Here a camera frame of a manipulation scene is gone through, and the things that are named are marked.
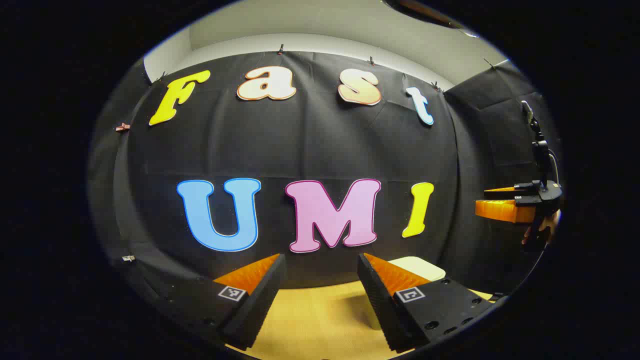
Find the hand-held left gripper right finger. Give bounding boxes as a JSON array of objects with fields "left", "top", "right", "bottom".
[{"left": 356, "top": 252, "right": 498, "bottom": 354}]

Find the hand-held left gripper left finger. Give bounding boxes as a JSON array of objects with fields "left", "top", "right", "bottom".
[{"left": 145, "top": 253, "right": 288, "bottom": 352}]

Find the pale green desktop garbage bin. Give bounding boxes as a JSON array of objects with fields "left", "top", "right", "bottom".
[{"left": 367, "top": 256, "right": 447, "bottom": 331}]

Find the wooden desktop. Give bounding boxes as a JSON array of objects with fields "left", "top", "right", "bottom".
[{"left": 227, "top": 280, "right": 501, "bottom": 360}]

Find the black backdrop cloth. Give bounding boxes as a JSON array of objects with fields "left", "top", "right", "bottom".
[{"left": 87, "top": 50, "right": 563, "bottom": 311}]

